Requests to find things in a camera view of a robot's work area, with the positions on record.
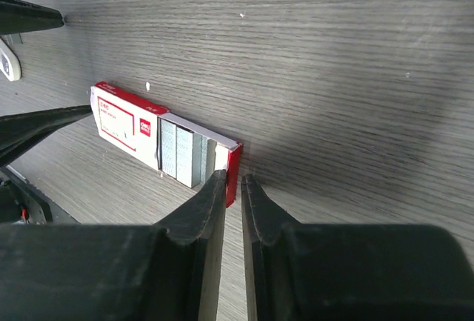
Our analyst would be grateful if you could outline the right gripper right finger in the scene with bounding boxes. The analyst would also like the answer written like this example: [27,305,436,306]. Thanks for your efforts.
[241,175,473,320]

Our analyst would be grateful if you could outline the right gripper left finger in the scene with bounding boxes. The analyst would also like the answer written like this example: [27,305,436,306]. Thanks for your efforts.
[1,171,226,320]

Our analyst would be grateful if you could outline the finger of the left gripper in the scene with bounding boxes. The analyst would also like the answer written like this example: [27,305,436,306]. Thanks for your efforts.
[1,105,93,168]
[0,0,64,36]

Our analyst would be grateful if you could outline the small beige stapler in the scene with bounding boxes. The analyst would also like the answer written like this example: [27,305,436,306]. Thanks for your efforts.
[0,39,21,82]

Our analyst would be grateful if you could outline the red white staple box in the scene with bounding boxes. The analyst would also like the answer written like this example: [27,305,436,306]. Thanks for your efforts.
[90,82,243,206]

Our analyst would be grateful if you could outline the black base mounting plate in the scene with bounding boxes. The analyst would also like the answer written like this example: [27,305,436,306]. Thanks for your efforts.
[1,167,79,225]

